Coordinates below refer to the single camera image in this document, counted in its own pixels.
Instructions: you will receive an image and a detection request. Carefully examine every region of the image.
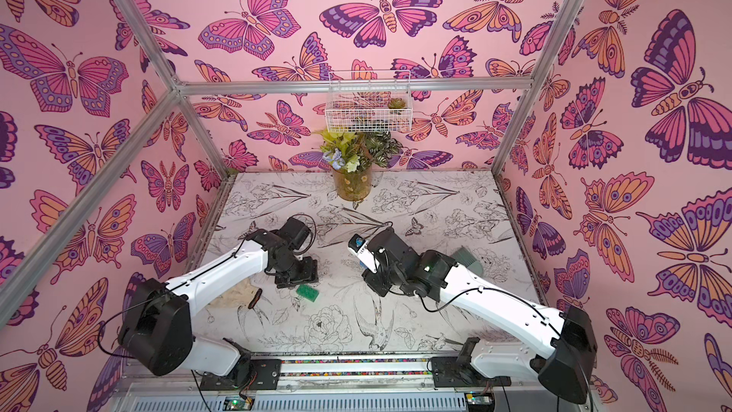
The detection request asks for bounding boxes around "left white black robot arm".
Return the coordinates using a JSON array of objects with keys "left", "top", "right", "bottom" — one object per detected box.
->
[{"left": 117, "top": 217, "right": 318, "bottom": 385}]

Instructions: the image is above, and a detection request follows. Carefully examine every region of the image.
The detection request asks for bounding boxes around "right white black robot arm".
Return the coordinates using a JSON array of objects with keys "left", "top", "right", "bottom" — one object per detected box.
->
[{"left": 348, "top": 228, "right": 598, "bottom": 404}]

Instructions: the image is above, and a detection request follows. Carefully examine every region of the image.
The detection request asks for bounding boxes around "green lego brick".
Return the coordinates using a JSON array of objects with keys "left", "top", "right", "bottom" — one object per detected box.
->
[{"left": 295, "top": 284, "right": 319, "bottom": 303}]

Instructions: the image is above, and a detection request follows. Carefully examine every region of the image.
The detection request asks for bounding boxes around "glass vase with plants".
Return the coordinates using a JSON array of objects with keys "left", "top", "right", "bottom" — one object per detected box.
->
[{"left": 319, "top": 130, "right": 403, "bottom": 202}]

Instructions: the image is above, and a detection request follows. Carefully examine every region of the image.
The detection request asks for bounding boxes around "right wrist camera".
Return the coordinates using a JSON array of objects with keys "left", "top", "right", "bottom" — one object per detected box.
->
[{"left": 348, "top": 234, "right": 377, "bottom": 273}]

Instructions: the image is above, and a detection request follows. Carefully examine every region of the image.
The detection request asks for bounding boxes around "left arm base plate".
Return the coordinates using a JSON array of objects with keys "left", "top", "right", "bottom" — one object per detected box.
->
[{"left": 199, "top": 359, "right": 282, "bottom": 391}]

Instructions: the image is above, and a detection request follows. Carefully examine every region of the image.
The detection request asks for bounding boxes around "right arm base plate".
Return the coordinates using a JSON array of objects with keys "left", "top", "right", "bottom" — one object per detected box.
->
[{"left": 428, "top": 357, "right": 512, "bottom": 388}]

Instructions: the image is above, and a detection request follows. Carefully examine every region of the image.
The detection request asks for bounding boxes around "aluminium mounting rail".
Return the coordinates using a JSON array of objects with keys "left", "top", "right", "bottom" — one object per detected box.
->
[{"left": 104, "top": 354, "right": 604, "bottom": 411}]

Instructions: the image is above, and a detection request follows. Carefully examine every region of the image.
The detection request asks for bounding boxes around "white wire basket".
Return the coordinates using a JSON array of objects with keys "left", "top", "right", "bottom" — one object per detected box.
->
[{"left": 323, "top": 69, "right": 414, "bottom": 134}]

